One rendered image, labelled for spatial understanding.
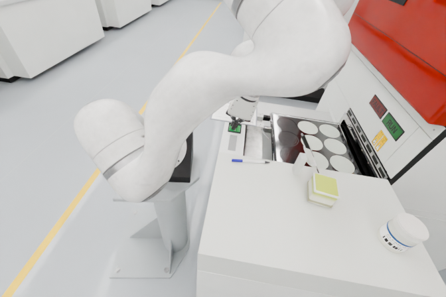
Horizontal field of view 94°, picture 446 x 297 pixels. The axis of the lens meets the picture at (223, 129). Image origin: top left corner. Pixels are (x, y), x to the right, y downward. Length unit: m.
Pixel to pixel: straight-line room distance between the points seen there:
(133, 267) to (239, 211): 1.08
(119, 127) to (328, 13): 0.38
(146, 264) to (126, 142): 1.25
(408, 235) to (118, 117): 0.73
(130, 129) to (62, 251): 1.46
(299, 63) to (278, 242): 0.50
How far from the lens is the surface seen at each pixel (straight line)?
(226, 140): 0.84
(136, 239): 1.69
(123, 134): 0.44
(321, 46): 0.26
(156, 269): 1.60
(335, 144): 1.10
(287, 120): 1.13
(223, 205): 0.66
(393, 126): 0.99
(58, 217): 1.98
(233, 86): 0.28
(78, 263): 1.77
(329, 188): 0.72
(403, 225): 0.74
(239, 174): 0.73
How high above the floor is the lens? 1.55
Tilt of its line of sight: 42 degrees down
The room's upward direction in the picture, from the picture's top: 7 degrees clockwise
